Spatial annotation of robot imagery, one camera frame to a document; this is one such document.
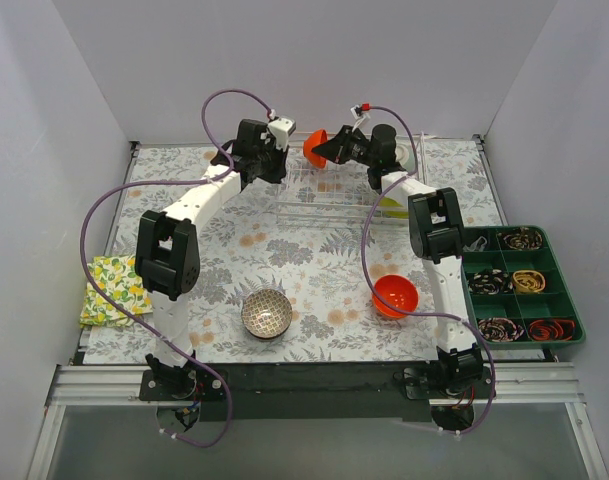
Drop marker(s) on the white wire dish rack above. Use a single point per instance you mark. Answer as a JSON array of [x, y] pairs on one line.
[[340, 193]]

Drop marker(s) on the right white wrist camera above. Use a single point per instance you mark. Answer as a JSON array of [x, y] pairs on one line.
[[361, 115]]

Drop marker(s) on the aluminium front rail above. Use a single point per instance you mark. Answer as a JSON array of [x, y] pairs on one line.
[[113, 385]]

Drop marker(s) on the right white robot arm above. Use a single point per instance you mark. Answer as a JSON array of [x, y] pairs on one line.
[[437, 238]]

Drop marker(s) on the pale green celadon bowl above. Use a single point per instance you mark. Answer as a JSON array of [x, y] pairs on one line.
[[405, 157]]

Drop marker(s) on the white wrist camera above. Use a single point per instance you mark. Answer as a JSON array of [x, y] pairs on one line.
[[361, 115], [281, 128]]

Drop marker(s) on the white clips in tray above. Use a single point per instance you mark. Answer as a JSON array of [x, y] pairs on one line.
[[478, 245]]

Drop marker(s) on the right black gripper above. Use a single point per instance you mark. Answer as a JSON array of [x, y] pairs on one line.
[[342, 148]]

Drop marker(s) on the lime green bowl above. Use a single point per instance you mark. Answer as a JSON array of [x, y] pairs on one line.
[[392, 209]]

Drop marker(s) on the yellow rolled ribbon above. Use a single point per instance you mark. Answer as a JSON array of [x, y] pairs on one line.
[[528, 281]]

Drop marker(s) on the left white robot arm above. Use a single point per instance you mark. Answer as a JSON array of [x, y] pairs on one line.
[[167, 255]]

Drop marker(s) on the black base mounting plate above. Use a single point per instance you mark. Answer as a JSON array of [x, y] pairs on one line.
[[329, 390]]

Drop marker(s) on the lemon print folded cloth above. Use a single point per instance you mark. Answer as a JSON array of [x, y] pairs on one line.
[[116, 277]]

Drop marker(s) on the green compartment tray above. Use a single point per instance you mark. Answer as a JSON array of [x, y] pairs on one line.
[[515, 291]]

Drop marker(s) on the dark floral rolled ribbon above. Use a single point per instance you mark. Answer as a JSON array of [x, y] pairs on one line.
[[500, 330]]

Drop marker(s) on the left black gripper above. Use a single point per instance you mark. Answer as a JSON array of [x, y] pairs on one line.
[[272, 167]]

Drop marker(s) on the black dotted rolled ribbon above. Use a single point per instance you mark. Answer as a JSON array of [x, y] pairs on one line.
[[490, 282]]

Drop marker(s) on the floral patterned table mat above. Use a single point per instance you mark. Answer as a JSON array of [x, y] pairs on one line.
[[245, 248]]

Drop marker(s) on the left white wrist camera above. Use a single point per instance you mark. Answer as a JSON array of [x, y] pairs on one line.
[[281, 128]]

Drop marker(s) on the grey geometric patterned bowl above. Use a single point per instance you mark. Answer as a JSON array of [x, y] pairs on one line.
[[266, 314]]

